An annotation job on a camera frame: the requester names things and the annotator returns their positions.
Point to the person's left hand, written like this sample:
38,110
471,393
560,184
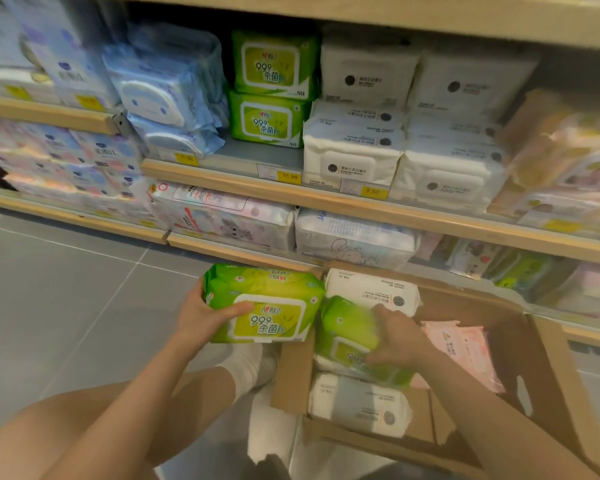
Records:
195,319

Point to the person's right hand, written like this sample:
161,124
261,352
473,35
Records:
405,342

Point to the person's right thumb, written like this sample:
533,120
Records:
380,358

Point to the person's left thumb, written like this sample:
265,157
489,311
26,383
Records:
232,311

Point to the green wet wipes pack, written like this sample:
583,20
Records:
267,119
275,62
275,299
347,334

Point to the person's left forearm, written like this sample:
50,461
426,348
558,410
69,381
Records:
140,409

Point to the person's right forearm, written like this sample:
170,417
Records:
495,424

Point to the white wet wipes pack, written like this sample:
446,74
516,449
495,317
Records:
365,289
355,404

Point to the white sock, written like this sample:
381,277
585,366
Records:
242,369

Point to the white shoe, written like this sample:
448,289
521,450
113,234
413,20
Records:
269,367

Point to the pink wet wipes pack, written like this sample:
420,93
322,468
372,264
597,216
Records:
467,347

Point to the white pack with red print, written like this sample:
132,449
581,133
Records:
225,217

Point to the white pack with elephant print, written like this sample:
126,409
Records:
355,239

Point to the yellow price tag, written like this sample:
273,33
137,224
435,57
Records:
562,225
374,192
17,92
186,159
90,102
288,177

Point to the brown cardboard box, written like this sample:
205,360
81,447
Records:
540,374

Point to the row of colourful wipe packets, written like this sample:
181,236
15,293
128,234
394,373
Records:
530,274

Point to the blue wet wipes pack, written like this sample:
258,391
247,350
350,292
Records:
180,139
180,42
155,89

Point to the stack of pastel tissue packets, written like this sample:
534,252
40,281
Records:
70,164

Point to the stack of white wipe packets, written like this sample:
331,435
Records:
405,134

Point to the person's leg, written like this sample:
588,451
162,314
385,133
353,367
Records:
15,439

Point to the stack of peach wipe packets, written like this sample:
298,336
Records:
565,164

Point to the row of pale lavender packets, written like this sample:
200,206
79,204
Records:
45,49

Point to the grey metal shelf bracket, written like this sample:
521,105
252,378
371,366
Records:
124,125

